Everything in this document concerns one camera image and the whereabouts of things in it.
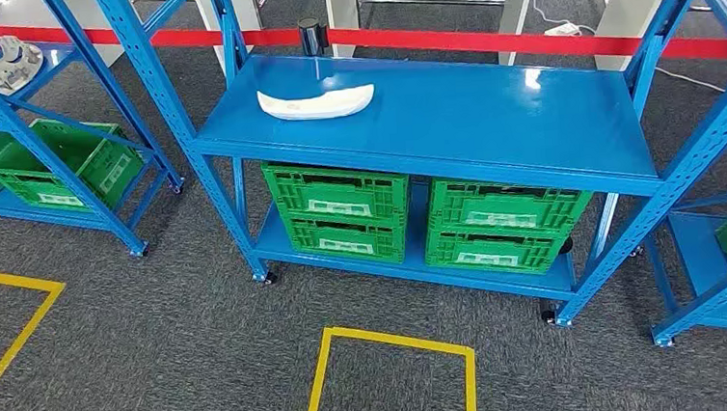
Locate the white curved plastic part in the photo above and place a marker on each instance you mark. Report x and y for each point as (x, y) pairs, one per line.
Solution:
(318, 104)

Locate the blue metal shelf rack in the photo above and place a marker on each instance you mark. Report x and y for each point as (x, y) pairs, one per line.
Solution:
(33, 137)
(428, 116)
(693, 251)

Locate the grey wheel cover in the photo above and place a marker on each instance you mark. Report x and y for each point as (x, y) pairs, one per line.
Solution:
(1, 63)

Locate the red barrier belt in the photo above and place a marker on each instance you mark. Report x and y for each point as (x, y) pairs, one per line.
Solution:
(192, 38)
(486, 41)

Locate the white power strip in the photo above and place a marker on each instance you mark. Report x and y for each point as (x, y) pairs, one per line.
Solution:
(561, 29)

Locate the black barrier post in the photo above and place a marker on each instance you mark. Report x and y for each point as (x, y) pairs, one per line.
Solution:
(312, 35)

